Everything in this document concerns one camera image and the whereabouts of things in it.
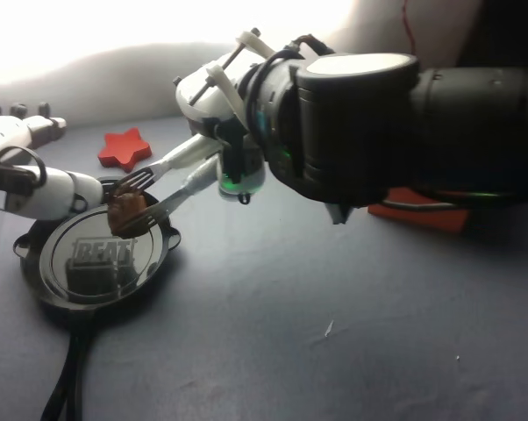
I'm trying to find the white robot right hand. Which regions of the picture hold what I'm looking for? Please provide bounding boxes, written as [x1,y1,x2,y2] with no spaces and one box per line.
[174,51,270,206]

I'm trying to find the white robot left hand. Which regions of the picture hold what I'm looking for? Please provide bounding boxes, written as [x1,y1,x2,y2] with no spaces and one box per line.
[0,103,106,220]

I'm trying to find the silver metal tongs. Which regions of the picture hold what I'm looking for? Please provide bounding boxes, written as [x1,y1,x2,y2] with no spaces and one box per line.
[110,133,230,238]

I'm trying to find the brown food piece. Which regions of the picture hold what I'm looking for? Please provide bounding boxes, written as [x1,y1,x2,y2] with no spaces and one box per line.
[107,182,150,241]

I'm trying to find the black frying pan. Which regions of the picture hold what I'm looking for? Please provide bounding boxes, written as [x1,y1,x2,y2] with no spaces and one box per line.
[12,175,182,421]

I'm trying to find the red star block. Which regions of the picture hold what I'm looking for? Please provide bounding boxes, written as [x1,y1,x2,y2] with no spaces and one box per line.
[97,126,153,173]

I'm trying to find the grey table cloth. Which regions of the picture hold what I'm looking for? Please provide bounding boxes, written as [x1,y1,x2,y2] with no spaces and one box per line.
[0,116,528,421]

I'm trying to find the large orange block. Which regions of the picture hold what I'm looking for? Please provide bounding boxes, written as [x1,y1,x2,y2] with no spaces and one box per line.
[367,187,472,233]

